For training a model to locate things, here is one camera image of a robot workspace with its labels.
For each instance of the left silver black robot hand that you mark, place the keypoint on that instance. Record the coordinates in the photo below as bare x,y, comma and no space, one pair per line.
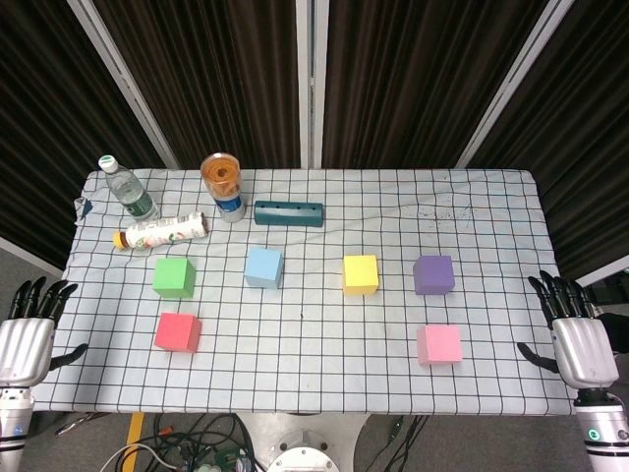
24,349

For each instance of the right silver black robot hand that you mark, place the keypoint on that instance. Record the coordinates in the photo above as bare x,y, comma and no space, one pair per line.
585,349

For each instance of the red foam cube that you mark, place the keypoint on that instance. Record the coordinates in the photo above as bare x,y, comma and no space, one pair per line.
177,333

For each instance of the green foam cube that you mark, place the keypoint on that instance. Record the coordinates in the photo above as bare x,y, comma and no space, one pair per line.
172,277

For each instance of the purple foam cube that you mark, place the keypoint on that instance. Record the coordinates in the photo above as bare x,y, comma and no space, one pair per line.
432,275

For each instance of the yellow foam cube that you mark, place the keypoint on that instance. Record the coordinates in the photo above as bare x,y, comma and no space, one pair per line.
360,274

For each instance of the light blue foam cube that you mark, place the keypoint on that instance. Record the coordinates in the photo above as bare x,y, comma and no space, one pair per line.
263,268

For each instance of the pink foam cube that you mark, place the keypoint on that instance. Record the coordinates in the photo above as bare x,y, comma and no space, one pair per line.
439,345

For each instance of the white labelled drink bottle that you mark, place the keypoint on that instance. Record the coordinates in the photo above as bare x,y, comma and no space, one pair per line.
162,230

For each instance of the clear water bottle green label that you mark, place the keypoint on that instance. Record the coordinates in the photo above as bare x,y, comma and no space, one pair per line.
129,192

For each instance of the dark pleated curtain panel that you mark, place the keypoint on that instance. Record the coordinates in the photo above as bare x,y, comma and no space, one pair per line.
417,74
589,123
211,74
39,123

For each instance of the blue and white can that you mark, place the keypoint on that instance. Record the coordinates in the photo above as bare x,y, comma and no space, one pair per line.
231,210

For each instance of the clear jar of rubber bands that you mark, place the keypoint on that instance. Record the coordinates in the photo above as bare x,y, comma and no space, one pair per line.
221,176

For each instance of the white checkered tablecloth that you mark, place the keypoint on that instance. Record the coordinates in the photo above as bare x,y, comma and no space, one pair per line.
314,369

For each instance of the teal block with holes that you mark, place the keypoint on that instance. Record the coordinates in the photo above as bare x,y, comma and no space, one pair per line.
287,215

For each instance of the white screen base rail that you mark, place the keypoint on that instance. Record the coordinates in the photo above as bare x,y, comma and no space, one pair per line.
29,256
599,277

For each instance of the white aluminium screen post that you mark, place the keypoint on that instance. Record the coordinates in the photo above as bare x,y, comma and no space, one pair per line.
123,78
516,78
311,83

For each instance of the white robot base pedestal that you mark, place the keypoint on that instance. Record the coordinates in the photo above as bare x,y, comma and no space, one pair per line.
300,442

